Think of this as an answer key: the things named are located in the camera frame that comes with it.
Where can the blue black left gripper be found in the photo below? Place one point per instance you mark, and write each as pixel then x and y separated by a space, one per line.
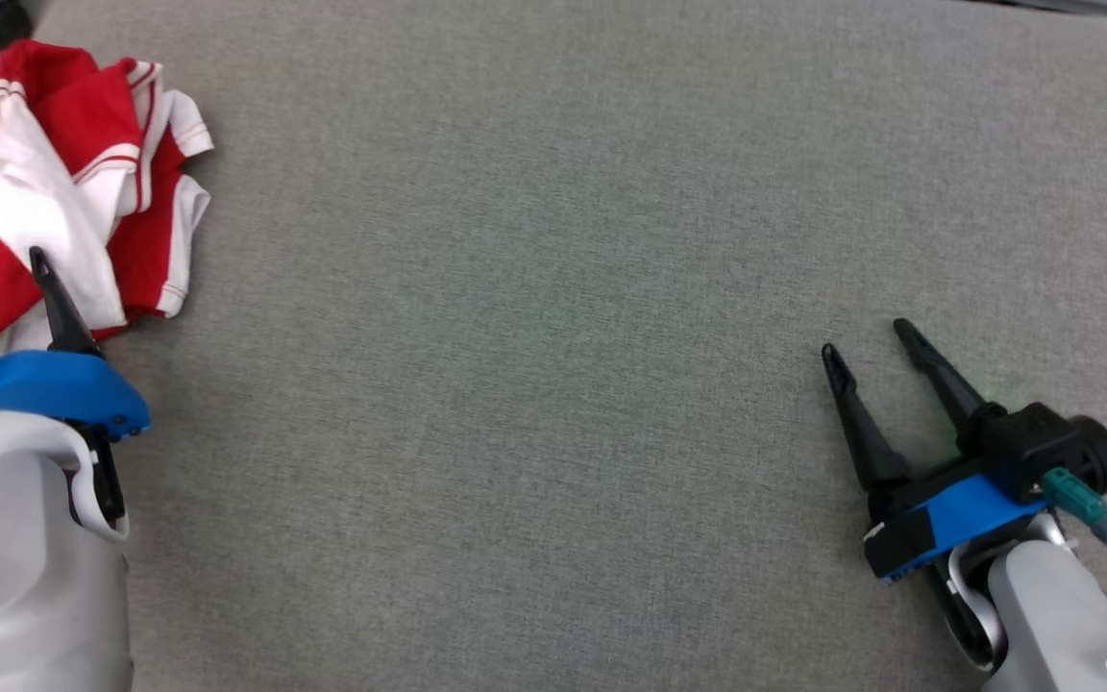
pixel 44 384

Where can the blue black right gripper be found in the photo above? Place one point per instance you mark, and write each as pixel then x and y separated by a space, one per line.
pixel 967 514

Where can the red white Bulls jersey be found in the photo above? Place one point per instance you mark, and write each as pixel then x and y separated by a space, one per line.
pixel 35 192

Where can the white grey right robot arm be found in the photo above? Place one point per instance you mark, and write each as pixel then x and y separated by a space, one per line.
pixel 1053 615

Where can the small black object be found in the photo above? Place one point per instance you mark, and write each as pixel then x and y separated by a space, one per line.
pixel 6 21

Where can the grey fabric upholstered surface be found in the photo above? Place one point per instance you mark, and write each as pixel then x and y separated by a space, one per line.
pixel 553 384

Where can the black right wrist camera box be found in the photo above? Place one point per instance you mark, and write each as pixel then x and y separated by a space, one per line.
pixel 1024 442

